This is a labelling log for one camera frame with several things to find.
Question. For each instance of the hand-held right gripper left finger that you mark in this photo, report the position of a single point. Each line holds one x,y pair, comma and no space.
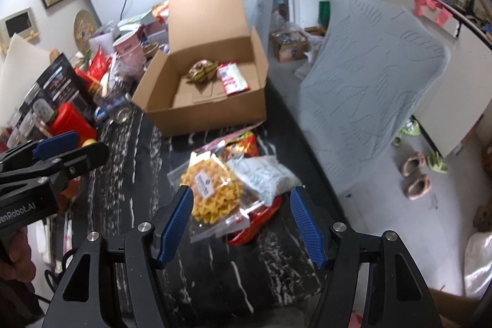
175,224

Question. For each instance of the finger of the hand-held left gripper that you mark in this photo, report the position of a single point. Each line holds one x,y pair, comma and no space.
82,157
57,144

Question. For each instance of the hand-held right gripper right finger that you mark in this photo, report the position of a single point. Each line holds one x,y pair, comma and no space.
307,232

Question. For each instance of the clear bag of yellow waffles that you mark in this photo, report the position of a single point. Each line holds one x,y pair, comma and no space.
211,189

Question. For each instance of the red patterned snack packet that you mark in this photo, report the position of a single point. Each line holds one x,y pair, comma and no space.
250,232

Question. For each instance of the silver snack packet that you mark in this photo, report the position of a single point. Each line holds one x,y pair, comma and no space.
261,174

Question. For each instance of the red yellow snack packet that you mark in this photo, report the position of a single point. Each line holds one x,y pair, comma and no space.
244,147

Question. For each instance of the brown cardboard box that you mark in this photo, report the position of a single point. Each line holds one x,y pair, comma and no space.
207,113

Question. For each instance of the person's left hand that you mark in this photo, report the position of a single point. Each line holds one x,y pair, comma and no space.
15,255

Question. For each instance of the small yellow object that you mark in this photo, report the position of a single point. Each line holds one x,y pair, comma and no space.
89,142

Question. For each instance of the red container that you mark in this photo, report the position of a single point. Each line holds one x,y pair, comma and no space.
71,122

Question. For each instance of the black printed box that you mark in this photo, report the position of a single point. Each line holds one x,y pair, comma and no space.
57,86

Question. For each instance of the glass jar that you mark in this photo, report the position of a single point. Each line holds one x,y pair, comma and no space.
113,103

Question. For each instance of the white foam board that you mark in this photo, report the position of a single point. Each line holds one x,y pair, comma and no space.
19,74

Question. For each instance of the pink snack packet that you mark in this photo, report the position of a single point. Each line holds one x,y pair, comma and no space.
213,146

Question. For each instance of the pink cup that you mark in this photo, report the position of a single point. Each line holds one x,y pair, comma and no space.
128,51

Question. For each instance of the round woven plate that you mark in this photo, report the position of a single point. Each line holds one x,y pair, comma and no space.
85,30

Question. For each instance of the pink slipper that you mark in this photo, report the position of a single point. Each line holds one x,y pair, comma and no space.
413,163
418,187

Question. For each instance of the green slipper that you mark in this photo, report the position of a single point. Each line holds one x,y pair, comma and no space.
437,163
407,132

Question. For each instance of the green brown snack packet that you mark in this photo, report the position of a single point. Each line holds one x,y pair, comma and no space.
201,71

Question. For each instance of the red white snack packet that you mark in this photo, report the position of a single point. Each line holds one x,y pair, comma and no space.
232,79

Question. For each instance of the flat cardboard sheets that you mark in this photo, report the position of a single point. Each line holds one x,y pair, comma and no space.
453,308

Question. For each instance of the white plastic bag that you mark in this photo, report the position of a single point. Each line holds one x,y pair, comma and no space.
478,262

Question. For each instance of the small cardboard box on floor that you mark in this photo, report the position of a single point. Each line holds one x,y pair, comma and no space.
290,45

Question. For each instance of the white cabinet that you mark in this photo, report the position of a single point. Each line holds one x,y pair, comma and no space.
457,82

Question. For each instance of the green bag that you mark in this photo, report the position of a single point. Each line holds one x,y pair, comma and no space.
324,15

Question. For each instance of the chair with plain grey cover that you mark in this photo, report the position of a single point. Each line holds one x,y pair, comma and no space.
255,5

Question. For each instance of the white wall intercom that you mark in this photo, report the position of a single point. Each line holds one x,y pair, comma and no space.
19,24

